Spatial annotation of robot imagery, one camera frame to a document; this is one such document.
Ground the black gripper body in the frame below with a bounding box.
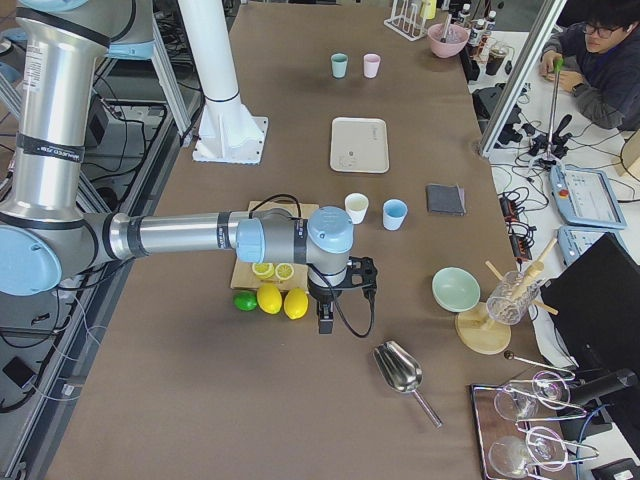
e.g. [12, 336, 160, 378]
[308, 256, 376, 313]

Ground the cream white cup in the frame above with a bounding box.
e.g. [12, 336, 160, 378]
[344, 192, 369, 225]

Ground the light blue cup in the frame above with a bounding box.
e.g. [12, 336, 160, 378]
[383, 199, 408, 231]

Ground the pink cup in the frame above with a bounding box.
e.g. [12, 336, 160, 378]
[363, 53, 381, 79]

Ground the mint green cup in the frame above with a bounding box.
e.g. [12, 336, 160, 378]
[331, 53, 349, 79]

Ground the beige rectangular tray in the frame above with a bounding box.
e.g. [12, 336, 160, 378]
[329, 117, 390, 174]

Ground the metal glass rack tray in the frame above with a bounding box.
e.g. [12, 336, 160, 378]
[469, 384, 599, 479]

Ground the yellow lemon right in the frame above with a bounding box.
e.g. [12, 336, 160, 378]
[283, 288, 309, 320]

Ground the yellow lemon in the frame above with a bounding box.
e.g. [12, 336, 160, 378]
[256, 283, 283, 315]
[283, 288, 309, 320]

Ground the yellow lemon left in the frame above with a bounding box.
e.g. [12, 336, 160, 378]
[256, 283, 283, 315]

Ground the right lemon half slice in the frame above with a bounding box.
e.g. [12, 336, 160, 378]
[274, 263, 295, 282]

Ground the lemon half slice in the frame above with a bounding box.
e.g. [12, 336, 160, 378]
[274, 263, 295, 282]
[251, 262, 275, 280]

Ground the left lemon half slice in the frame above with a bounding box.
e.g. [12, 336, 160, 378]
[251, 262, 275, 280]

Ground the green lime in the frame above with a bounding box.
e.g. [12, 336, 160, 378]
[233, 291, 258, 312]

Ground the wooden cutting board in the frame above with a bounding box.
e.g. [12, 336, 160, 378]
[230, 200, 319, 292]

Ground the metal scoop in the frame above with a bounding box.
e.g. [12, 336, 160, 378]
[373, 340, 443, 428]

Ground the mint green bowl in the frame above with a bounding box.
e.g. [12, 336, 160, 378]
[432, 267, 481, 313]

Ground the grey folded cloth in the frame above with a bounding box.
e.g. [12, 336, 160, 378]
[426, 184, 466, 216]

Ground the wooden cup stand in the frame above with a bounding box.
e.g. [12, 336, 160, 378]
[455, 238, 559, 355]

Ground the clear textured glass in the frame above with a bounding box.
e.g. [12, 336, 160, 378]
[486, 271, 539, 325]

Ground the upper wine glass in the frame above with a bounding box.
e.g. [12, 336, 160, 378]
[494, 370, 570, 422]

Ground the wine glass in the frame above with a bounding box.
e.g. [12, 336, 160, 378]
[489, 426, 568, 479]
[494, 370, 570, 422]

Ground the blue teach pendant lower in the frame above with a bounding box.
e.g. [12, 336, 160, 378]
[557, 225, 605, 266]

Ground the blue teach pendant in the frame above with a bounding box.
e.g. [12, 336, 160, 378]
[549, 164, 627, 230]
[557, 225, 605, 266]

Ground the lower wine glass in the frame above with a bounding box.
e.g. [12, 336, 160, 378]
[489, 426, 568, 479]

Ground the blue teach pendant upper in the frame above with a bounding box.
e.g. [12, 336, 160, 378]
[549, 164, 627, 230]

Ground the black monitor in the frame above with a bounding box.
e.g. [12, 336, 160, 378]
[541, 233, 639, 373]

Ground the pink mixing bowl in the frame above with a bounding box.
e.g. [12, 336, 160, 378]
[427, 23, 469, 59]

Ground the iced coffee cup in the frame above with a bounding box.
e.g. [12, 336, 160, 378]
[485, 43, 509, 76]

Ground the green tipped metal rod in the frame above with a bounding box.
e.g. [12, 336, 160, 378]
[545, 57, 564, 164]

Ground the seated person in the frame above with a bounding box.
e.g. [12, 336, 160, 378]
[539, 1, 639, 131]

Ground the white wire rack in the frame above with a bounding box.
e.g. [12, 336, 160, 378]
[383, 0, 437, 41]

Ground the aluminium frame post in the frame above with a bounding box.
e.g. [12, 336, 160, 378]
[478, 0, 566, 159]

